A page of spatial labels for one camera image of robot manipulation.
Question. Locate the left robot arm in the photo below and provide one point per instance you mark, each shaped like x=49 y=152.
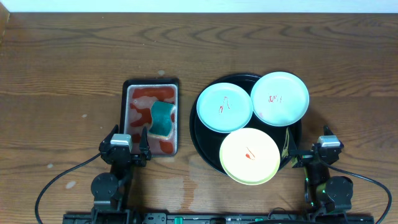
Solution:
x=111 y=189

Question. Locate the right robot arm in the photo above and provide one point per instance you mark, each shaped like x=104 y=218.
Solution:
x=326 y=194

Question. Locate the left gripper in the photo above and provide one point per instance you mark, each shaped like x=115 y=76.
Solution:
x=145 y=154

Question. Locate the black rectangular wash tray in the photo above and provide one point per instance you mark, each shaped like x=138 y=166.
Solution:
x=137 y=99

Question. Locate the light blue plate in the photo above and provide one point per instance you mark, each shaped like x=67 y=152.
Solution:
x=224 y=107

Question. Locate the pale green plate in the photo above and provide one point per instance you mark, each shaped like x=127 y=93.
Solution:
x=280 y=98

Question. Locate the yellow plate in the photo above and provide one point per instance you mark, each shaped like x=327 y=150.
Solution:
x=249 y=156

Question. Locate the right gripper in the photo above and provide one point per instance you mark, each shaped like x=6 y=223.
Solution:
x=291 y=150

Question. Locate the green scrub sponge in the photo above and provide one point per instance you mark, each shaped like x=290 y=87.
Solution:
x=161 y=126

